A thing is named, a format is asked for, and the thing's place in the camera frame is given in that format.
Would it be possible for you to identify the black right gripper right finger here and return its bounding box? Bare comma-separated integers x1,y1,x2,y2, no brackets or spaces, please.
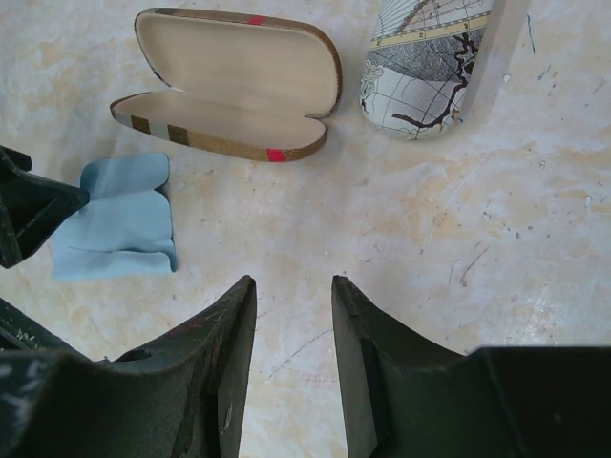
331,276,610,457

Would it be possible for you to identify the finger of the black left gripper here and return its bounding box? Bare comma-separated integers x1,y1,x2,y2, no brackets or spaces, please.
0,147,90,269

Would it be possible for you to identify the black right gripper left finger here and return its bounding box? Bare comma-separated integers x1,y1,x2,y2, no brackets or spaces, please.
1,276,257,457

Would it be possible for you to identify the light blue cloth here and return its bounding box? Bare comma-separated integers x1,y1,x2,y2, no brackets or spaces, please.
52,152,178,281

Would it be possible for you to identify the plaid brown glasses case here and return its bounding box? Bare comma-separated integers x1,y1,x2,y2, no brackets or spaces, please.
110,8,343,162

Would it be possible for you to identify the map print glasses case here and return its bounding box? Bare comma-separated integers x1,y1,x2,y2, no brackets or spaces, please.
359,0,494,140

